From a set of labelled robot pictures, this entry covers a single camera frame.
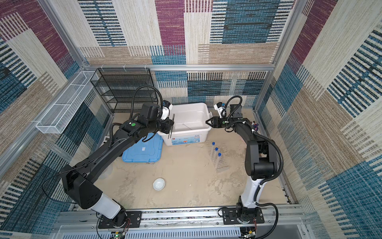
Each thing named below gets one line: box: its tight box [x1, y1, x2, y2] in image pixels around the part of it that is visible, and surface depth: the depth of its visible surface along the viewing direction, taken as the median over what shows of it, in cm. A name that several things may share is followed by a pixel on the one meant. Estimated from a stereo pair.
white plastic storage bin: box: [157, 102, 212, 146], surface depth 100 cm
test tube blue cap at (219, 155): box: [215, 152, 222, 171], surface depth 88 cm
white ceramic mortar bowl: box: [152, 177, 166, 191], surface depth 85 cm
